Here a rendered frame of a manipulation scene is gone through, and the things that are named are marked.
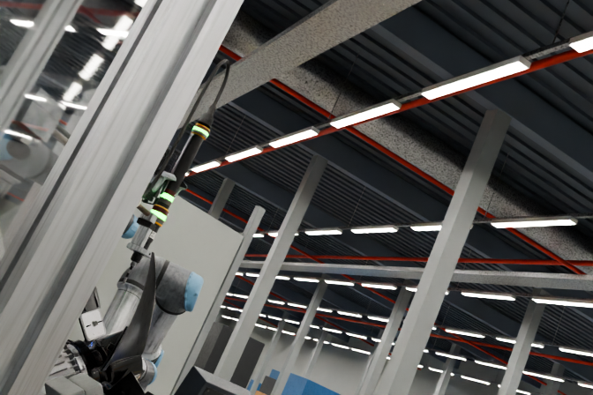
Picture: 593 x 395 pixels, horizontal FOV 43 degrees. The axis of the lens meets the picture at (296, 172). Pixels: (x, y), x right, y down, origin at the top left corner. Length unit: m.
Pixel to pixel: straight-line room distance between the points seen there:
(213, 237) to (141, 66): 3.74
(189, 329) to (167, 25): 3.77
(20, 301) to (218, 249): 3.79
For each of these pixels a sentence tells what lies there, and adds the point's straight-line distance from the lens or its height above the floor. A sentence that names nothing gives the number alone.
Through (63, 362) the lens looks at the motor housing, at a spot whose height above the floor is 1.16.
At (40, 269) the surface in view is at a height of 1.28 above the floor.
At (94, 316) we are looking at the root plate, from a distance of 1.83.
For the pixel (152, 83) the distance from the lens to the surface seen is 0.44.
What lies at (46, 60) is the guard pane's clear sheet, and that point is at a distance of 0.66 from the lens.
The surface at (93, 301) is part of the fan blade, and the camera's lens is 1.83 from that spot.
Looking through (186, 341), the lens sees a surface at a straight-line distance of 4.19.
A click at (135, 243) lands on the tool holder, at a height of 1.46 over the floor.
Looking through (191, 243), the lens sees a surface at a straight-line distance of 4.09.
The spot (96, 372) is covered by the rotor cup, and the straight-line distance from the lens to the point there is 1.74.
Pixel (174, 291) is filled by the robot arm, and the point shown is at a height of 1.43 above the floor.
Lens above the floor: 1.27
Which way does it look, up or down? 16 degrees up
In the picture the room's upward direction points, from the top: 25 degrees clockwise
